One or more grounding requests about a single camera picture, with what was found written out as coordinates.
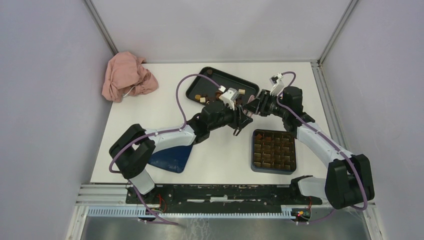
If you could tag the pink cat paw tongs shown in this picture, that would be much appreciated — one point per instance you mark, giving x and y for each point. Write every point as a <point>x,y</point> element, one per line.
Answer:
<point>247,112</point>

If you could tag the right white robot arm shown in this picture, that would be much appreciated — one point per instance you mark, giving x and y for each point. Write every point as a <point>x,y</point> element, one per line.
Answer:
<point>348,181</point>

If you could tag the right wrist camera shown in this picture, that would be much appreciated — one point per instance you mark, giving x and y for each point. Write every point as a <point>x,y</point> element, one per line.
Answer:
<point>277,84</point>

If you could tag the blue tin lid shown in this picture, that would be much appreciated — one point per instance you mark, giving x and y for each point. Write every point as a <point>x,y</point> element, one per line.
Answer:
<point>171,159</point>

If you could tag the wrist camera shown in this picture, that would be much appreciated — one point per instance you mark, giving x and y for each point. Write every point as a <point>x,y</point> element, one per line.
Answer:
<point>277,84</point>
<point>229,98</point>

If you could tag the blue chocolate box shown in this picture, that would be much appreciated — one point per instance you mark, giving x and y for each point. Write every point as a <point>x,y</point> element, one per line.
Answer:
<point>274,154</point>

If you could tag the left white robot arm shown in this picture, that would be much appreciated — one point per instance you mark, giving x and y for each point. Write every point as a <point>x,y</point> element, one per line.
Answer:
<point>132,151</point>

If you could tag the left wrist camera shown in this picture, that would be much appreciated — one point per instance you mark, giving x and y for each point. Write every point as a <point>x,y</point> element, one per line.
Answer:
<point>229,98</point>

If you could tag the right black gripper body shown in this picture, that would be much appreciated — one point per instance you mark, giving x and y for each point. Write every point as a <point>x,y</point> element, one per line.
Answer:
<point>270,104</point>

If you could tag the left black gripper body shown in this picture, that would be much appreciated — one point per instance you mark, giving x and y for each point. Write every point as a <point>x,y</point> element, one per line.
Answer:
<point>235,122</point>

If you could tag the pink cloth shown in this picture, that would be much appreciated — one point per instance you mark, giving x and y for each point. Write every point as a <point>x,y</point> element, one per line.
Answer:
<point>126,76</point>

